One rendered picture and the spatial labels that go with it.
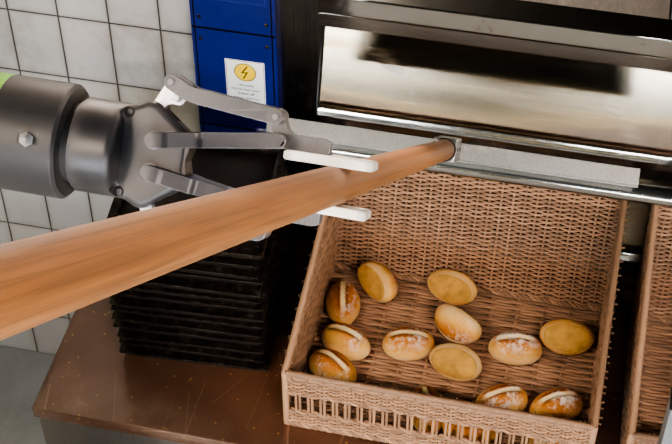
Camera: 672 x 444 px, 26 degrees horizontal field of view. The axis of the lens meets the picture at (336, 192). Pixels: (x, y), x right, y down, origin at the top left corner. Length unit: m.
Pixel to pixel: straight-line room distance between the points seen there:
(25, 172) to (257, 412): 1.60
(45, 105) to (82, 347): 1.71
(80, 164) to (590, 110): 1.63
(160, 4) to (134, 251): 2.13
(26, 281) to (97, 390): 2.28
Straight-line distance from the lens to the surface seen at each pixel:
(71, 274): 0.51
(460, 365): 2.69
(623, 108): 2.65
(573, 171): 2.12
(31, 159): 1.14
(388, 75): 2.67
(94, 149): 1.13
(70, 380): 2.78
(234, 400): 2.71
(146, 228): 0.60
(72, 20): 2.79
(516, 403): 2.66
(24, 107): 1.14
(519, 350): 2.73
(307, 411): 2.63
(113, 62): 2.82
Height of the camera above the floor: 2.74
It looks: 45 degrees down
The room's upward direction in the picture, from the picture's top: straight up
